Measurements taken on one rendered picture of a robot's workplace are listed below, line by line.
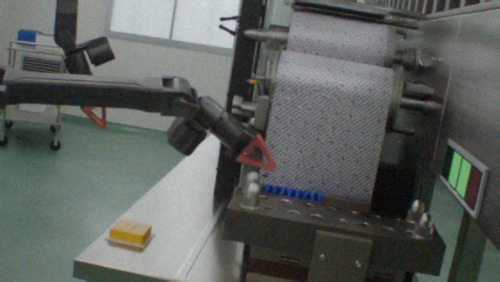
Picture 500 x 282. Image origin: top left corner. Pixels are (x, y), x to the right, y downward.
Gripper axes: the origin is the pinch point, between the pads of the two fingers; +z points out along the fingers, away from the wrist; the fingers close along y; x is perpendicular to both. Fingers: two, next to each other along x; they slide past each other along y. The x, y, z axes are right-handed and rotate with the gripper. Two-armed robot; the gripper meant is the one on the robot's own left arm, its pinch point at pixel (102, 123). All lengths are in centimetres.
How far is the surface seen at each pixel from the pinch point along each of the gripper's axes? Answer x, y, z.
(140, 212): -0.9, -27.6, 17.4
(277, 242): -22, -64, 20
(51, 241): 63, 180, 85
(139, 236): 0, -48, 15
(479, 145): -51, -91, 6
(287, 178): -32, -46, 17
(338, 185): -41, -50, 21
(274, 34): -48, -16, -7
